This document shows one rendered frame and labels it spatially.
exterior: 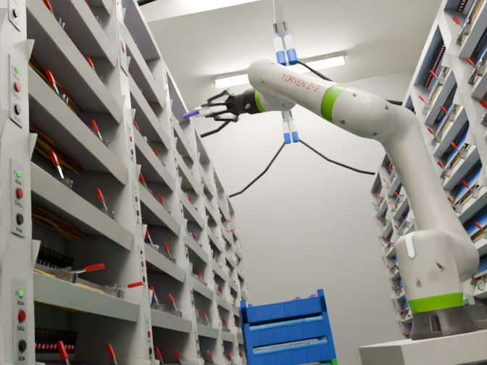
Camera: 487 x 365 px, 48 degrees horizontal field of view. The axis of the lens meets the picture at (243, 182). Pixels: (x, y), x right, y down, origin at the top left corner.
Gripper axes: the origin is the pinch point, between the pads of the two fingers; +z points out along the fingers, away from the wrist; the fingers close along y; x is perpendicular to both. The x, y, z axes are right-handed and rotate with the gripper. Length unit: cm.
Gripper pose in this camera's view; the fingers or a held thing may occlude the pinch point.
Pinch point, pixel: (203, 111)
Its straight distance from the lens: 207.6
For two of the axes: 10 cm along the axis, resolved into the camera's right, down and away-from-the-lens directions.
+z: -8.3, 0.8, 5.5
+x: 4.6, -4.7, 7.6
